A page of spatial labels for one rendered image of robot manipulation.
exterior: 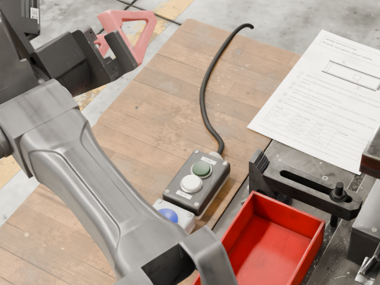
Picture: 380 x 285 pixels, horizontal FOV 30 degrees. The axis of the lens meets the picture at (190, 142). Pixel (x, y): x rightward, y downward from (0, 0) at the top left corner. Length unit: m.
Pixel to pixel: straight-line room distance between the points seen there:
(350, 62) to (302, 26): 1.49
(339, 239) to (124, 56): 0.50
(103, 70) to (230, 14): 2.16
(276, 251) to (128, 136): 0.34
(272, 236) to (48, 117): 0.54
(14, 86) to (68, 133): 0.10
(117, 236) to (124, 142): 0.69
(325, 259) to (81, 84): 0.49
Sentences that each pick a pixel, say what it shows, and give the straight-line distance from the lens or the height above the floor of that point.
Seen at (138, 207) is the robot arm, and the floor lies 1.36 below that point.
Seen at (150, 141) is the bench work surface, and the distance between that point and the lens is 1.23.
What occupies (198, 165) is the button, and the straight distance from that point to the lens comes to 1.14.
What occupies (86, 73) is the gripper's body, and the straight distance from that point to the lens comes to 0.78.
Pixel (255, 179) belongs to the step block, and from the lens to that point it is 1.10.
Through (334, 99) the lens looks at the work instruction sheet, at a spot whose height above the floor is 0.90.
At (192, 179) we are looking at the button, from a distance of 1.12.
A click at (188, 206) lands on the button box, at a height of 0.93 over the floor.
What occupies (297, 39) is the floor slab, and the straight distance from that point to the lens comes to 2.79.
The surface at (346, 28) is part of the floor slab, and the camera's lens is 2.86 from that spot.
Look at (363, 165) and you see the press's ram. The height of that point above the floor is 1.12.
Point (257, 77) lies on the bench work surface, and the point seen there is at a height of 0.90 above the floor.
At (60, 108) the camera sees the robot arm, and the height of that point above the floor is 1.36.
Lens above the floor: 1.82
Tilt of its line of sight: 49 degrees down
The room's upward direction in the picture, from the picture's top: 5 degrees counter-clockwise
